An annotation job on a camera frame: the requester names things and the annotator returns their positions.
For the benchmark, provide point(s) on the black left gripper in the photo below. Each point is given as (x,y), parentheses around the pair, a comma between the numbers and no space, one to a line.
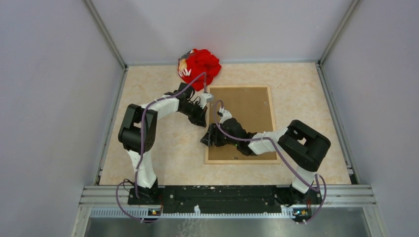
(199,119)

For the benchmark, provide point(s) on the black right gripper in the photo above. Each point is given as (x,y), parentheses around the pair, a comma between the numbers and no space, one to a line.
(212,136)

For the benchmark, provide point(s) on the light wooden picture frame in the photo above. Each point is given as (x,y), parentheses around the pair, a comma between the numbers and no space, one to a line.
(241,124)

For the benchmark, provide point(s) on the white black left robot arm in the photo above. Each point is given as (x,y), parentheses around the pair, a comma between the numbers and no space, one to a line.
(138,131)

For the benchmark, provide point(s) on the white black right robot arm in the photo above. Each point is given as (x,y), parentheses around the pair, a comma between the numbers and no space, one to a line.
(298,142)

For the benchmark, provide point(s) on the red crumpled cloth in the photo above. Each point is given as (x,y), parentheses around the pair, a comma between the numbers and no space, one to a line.
(196,61)

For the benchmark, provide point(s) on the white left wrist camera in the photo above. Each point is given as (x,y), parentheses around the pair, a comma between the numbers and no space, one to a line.
(204,99)

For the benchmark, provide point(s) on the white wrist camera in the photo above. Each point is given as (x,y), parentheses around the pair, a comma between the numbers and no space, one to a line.
(204,99)
(224,115)

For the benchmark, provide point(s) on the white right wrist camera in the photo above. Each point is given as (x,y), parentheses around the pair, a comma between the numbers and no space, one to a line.
(224,115)

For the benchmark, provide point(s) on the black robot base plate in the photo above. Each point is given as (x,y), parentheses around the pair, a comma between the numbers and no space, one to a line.
(222,196)

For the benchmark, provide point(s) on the aluminium rail front edge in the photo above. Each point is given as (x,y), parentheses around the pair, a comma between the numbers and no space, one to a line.
(344,211)

